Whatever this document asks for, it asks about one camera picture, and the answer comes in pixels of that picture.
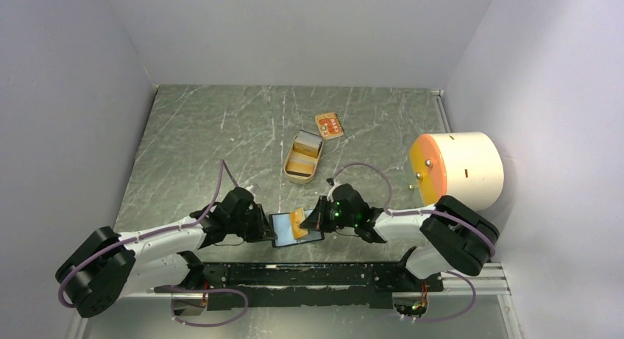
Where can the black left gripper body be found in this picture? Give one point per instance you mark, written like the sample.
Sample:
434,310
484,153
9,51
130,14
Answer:
248,226

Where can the grey credit card stack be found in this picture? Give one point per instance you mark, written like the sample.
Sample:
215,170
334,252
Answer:
307,143

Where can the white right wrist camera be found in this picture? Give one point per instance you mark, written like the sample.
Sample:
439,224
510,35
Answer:
334,183

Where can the aluminium frame extrusion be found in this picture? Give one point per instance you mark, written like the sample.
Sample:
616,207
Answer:
482,278

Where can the beige oval tray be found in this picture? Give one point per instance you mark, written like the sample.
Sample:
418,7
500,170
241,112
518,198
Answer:
300,168

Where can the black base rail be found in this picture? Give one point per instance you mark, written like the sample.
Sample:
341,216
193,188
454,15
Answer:
199,272

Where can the black card holder wallet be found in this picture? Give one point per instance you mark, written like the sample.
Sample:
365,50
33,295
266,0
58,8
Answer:
288,232

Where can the cream cylinder orange face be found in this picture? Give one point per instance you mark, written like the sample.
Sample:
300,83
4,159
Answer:
465,165

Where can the orange patterned card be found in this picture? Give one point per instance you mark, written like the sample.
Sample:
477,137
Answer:
329,126

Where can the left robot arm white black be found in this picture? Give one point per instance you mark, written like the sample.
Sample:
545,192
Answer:
110,265

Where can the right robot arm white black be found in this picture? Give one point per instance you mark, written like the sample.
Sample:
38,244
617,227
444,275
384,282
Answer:
455,236

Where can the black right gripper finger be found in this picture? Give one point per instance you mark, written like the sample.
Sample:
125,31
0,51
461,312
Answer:
324,208
314,222

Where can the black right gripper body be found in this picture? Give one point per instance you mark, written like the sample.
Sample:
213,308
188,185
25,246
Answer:
337,218

